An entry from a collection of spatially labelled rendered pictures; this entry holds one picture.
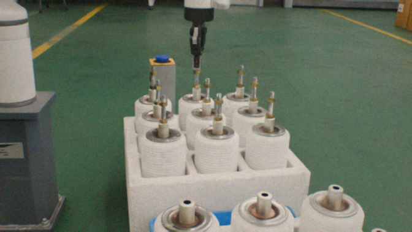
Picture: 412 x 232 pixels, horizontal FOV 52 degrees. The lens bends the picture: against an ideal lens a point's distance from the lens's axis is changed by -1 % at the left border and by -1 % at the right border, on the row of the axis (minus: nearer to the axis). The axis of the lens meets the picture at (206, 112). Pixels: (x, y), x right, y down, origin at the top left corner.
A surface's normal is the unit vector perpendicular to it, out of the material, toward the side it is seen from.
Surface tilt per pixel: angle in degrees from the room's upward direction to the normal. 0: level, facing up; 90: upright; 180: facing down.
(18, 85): 90
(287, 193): 90
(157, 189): 90
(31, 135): 90
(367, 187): 0
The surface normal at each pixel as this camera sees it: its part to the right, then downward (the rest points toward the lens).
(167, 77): 0.21, 0.34
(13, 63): 0.56, 0.30
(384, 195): 0.04, -0.94
